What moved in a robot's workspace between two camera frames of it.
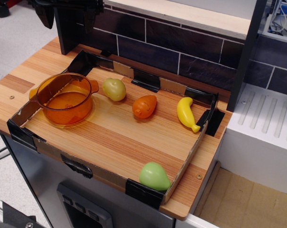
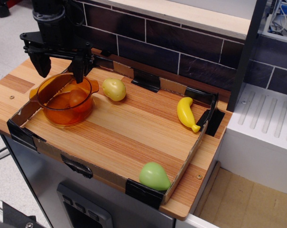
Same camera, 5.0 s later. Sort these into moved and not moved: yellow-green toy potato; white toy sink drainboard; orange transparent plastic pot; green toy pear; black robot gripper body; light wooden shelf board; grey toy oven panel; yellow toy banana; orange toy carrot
Moved: black robot gripper body; orange toy carrot
Not moved: yellow-green toy potato; white toy sink drainboard; light wooden shelf board; green toy pear; yellow toy banana; orange transparent plastic pot; grey toy oven panel
